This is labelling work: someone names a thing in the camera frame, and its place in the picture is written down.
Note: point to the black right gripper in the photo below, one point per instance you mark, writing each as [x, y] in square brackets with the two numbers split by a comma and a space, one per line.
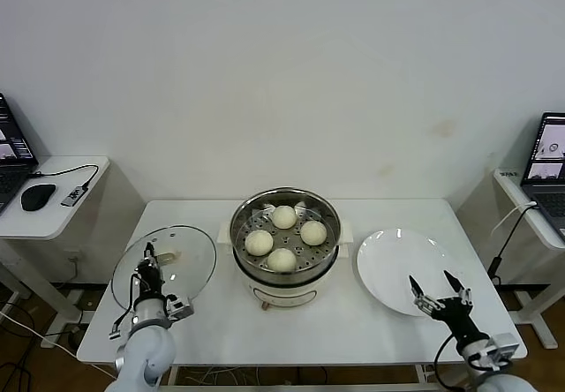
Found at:
[459, 319]

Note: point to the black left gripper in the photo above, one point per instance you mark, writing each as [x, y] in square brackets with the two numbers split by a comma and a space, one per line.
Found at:
[149, 279]

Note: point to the round glass lid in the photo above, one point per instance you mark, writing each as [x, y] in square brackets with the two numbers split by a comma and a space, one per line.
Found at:
[190, 259]

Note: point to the white steamed baozi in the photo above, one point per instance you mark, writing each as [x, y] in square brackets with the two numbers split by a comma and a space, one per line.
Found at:
[281, 260]
[259, 242]
[284, 216]
[313, 233]

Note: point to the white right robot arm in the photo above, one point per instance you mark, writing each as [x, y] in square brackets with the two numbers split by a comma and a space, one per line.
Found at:
[499, 381]

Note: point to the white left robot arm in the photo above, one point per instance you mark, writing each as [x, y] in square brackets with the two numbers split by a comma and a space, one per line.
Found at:
[145, 352]

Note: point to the stainless steel steamer pot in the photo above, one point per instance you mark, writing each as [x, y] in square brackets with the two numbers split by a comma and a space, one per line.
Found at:
[326, 251]

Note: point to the white round plate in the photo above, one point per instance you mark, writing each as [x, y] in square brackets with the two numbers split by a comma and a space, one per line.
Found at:
[388, 264]

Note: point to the grey usb hub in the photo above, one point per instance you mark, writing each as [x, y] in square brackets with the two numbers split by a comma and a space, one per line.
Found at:
[73, 195]

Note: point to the black computer mouse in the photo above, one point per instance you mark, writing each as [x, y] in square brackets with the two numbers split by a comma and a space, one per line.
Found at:
[37, 197]

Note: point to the cream electric cooker base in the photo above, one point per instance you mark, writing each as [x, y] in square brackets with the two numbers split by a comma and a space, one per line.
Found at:
[287, 292]

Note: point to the open dark grey laptop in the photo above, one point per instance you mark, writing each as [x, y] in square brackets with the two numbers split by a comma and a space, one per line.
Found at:
[547, 189]
[11, 175]

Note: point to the white table frame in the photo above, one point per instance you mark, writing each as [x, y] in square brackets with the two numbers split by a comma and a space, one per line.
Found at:
[426, 371]

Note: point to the white wall socket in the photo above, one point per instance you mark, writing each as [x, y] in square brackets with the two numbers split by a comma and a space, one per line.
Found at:
[73, 258]

